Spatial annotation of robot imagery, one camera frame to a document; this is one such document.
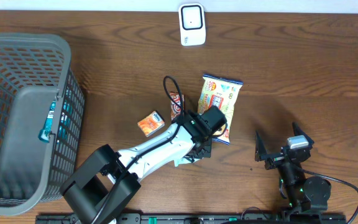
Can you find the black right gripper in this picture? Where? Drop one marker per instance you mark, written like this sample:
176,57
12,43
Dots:
261,154

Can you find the yellow snack chips bag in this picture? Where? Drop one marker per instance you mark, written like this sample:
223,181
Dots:
223,93

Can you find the grey plastic shopping basket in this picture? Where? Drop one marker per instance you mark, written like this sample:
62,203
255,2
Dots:
34,71

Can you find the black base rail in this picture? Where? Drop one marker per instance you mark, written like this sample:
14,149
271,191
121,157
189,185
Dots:
136,218

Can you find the blue mouthwash bottle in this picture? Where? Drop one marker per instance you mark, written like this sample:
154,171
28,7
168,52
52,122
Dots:
44,134

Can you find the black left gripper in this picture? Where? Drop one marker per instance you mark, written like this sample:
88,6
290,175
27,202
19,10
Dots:
207,154

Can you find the white barcode scanner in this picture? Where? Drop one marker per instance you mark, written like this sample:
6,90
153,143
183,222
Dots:
192,24

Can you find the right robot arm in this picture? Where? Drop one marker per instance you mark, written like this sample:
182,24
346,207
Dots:
304,194

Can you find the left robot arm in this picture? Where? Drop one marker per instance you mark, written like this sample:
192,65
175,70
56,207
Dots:
99,190

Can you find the red Top chocolate bar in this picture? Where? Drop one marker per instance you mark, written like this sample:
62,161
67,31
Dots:
175,104

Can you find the orange tissue pack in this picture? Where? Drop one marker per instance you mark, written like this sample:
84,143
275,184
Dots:
151,123

